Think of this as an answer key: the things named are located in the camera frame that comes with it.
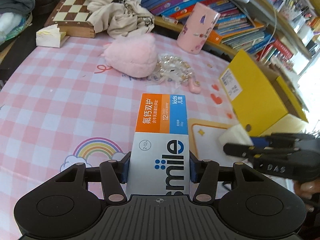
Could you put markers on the pink plush toy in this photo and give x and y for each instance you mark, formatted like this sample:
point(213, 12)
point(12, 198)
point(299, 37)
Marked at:
point(132, 57)

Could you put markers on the row of colourful books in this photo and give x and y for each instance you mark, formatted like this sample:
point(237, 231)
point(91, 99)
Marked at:
point(225, 17)

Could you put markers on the pink checked desk mat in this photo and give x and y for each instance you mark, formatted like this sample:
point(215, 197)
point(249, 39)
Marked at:
point(62, 105)

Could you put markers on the cream foam block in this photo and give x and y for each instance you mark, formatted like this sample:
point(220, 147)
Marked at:
point(233, 136)

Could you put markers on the white bookshelf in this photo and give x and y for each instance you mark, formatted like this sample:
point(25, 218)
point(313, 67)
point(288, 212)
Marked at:
point(275, 12)

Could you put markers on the person's right hand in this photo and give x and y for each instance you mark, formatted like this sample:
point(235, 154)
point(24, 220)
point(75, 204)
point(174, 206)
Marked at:
point(308, 187)

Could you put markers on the white cake-shaped block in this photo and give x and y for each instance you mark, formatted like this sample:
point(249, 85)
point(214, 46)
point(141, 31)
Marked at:
point(48, 36)

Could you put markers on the shiny plastic bag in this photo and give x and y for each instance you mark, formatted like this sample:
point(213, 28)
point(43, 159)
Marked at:
point(12, 27)

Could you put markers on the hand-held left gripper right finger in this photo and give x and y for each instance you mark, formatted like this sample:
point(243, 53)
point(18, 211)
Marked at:
point(193, 168)

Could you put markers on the brown wooden chessboard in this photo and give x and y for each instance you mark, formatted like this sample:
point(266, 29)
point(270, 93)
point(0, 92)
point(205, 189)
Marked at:
point(72, 12)

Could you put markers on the beige cloth bag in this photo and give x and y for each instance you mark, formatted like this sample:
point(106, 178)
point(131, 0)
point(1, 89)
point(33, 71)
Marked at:
point(117, 10)

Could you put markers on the yellow cardboard box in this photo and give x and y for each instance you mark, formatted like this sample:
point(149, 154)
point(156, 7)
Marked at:
point(255, 97)

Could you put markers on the orange blue toothpaste box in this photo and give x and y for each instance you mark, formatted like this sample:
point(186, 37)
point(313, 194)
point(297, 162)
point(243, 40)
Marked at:
point(160, 130)

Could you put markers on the pink printed cylinder case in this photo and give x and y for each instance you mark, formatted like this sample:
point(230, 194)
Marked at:
point(197, 27)

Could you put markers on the clear bead tiara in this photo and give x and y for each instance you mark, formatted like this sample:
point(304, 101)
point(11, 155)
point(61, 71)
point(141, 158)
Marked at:
point(172, 70)

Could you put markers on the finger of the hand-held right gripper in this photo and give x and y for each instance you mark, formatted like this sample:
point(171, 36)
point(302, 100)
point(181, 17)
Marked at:
point(260, 141)
point(240, 150)

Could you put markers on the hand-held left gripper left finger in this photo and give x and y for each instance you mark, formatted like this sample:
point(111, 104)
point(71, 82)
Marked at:
point(124, 170)

